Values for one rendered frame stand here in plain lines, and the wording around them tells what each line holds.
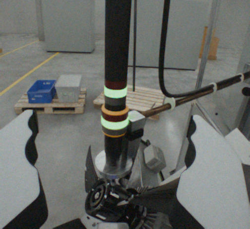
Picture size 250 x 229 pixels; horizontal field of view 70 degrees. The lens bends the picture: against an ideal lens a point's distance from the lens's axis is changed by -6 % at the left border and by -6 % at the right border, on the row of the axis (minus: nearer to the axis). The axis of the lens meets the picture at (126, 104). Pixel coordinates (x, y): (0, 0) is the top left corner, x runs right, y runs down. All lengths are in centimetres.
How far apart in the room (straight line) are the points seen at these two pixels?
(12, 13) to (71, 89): 1153
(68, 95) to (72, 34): 452
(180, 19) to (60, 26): 428
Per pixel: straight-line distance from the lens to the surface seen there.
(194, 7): 604
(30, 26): 1394
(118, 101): 28
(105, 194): 57
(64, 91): 337
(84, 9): 746
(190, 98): 44
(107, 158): 35
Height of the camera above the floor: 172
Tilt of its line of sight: 28 degrees down
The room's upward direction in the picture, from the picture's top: 3 degrees clockwise
